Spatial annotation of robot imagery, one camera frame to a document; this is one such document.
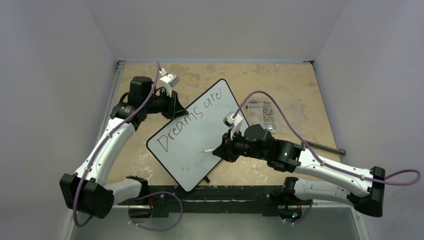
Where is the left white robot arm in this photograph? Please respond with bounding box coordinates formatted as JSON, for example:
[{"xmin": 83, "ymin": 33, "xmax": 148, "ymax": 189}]
[{"xmin": 59, "ymin": 73, "xmax": 188, "ymax": 219}]

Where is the white whiteboard black frame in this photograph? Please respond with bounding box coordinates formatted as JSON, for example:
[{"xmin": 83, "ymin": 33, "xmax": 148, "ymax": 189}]
[{"xmin": 146, "ymin": 79, "xmax": 239, "ymax": 192}]

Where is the clear plastic screw organizer box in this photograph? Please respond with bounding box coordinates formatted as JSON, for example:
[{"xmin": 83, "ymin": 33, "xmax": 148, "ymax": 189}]
[{"xmin": 244, "ymin": 97, "xmax": 305, "ymax": 135}]

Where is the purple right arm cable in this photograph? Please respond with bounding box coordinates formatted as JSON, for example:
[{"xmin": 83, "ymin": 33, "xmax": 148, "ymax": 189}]
[{"xmin": 231, "ymin": 90, "xmax": 422, "ymax": 226}]

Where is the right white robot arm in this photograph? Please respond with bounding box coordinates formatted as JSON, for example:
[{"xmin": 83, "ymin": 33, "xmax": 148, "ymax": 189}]
[{"xmin": 212, "ymin": 124, "xmax": 385, "ymax": 218}]

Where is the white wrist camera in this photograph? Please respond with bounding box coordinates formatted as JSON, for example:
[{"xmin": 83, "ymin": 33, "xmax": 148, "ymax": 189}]
[
  {"xmin": 158, "ymin": 68, "xmax": 181, "ymax": 94},
  {"xmin": 223, "ymin": 112, "xmax": 244, "ymax": 140}
]

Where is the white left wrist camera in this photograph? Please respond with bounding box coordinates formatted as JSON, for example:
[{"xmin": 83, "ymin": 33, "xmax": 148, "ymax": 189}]
[{"xmin": 158, "ymin": 68, "xmax": 181, "ymax": 94}]

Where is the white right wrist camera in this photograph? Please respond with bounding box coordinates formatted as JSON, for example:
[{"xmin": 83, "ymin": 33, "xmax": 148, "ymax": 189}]
[{"xmin": 223, "ymin": 112, "xmax": 244, "ymax": 140}]

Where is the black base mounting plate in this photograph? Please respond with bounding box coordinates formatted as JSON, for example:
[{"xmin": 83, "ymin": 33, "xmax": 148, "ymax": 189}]
[{"xmin": 121, "ymin": 185, "xmax": 312, "ymax": 218}]

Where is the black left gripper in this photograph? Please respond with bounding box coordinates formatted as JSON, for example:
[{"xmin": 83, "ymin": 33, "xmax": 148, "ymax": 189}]
[{"xmin": 143, "ymin": 88, "xmax": 188, "ymax": 120}]

